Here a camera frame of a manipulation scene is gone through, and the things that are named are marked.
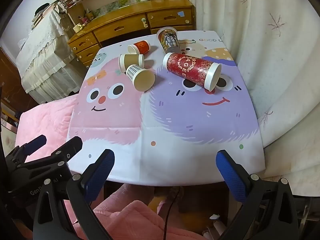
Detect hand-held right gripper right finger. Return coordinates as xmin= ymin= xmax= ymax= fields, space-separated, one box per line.
xmin=216 ymin=149 xmax=299 ymax=240

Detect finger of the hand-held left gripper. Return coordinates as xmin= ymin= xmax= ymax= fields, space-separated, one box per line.
xmin=5 ymin=134 xmax=48 ymax=166
xmin=14 ymin=136 xmax=83 ymax=178

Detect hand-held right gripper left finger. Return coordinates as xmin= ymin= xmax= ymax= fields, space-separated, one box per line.
xmin=32 ymin=149 xmax=115 ymax=240

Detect checkered paper cup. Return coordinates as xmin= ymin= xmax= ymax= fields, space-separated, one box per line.
xmin=126 ymin=64 xmax=156 ymax=92

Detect brown paper cup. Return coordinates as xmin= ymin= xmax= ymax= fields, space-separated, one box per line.
xmin=118 ymin=53 xmax=145 ymax=73

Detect tall red patterned cup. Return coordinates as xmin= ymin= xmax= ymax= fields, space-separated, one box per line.
xmin=162 ymin=52 xmax=222 ymax=92

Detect small red paper cup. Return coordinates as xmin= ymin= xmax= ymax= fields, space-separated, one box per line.
xmin=127 ymin=41 xmax=151 ymax=56

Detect dark printed paper cup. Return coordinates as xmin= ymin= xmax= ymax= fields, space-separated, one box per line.
xmin=156 ymin=27 xmax=181 ymax=54

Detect pink quilted blanket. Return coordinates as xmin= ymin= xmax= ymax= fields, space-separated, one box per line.
xmin=16 ymin=94 xmax=81 ymax=161

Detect pink fleece pajama leg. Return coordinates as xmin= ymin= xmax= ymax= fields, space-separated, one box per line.
xmin=57 ymin=182 xmax=203 ymax=240

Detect dark wooden cabinet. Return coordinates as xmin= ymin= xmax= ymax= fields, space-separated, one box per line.
xmin=0 ymin=46 xmax=26 ymax=137

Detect cartoon printed tablecloth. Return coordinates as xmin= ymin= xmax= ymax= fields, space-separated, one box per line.
xmin=66 ymin=30 xmax=266 ymax=187

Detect white lace cloth cover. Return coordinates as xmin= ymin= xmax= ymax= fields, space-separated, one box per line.
xmin=15 ymin=8 xmax=87 ymax=104

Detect white leaf print curtain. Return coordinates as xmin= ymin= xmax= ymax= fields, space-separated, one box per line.
xmin=186 ymin=0 xmax=320 ymax=198

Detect wooden desk with drawers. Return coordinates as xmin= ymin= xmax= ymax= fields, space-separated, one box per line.
xmin=67 ymin=0 xmax=197 ymax=69

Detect black cable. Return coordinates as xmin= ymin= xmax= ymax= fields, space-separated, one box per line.
xmin=162 ymin=186 xmax=181 ymax=240

